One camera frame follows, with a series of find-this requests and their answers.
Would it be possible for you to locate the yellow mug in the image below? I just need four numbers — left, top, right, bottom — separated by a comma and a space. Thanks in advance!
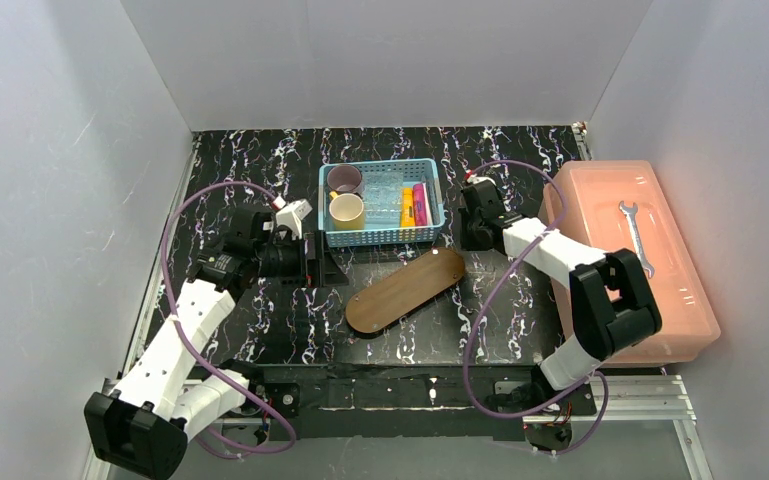
328, 192, 366, 231

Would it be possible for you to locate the purple mug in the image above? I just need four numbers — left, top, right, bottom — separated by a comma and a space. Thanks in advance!
326, 164, 364, 195

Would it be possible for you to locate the oval wooden tray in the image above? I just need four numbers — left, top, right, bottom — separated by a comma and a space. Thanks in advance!
345, 248, 465, 335

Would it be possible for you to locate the yellow toothpaste tube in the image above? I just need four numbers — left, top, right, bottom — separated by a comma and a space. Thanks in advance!
400, 187, 416, 228

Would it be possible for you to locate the light blue plastic basket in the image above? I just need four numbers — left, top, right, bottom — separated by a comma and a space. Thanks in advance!
317, 159, 446, 248

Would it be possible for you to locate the clear textured acrylic holder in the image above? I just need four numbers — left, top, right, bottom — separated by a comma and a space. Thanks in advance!
363, 171, 403, 225

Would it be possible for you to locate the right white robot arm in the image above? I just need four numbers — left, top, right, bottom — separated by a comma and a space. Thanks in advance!
459, 177, 662, 391

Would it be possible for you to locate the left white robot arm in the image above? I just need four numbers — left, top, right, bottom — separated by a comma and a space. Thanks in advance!
84, 200, 348, 479

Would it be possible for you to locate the pink toothpaste tube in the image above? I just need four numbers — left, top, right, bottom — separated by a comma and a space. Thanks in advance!
412, 182, 431, 227

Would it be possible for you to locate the pink translucent storage box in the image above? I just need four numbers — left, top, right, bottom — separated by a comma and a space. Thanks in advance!
538, 161, 720, 368

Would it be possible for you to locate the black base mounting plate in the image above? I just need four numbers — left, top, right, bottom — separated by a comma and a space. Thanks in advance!
178, 362, 597, 444

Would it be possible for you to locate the silver open-end wrench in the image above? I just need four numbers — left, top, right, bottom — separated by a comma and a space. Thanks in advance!
618, 201, 655, 279

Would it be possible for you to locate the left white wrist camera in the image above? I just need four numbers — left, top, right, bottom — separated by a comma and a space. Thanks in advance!
271, 196, 312, 240

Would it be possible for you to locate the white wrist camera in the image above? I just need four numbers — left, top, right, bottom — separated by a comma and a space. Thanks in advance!
464, 170, 495, 186
271, 196, 312, 240

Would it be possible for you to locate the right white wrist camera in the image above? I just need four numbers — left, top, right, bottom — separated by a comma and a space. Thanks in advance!
464, 170, 495, 186

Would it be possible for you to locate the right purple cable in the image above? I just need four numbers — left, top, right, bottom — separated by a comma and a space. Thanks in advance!
461, 158, 611, 458

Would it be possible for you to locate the purple cable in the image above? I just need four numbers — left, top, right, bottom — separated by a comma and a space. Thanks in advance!
461, 158, 611, 458
159, 180, 298, 462

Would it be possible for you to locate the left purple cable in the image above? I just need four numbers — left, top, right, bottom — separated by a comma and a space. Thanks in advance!
159, 180, 298, 462

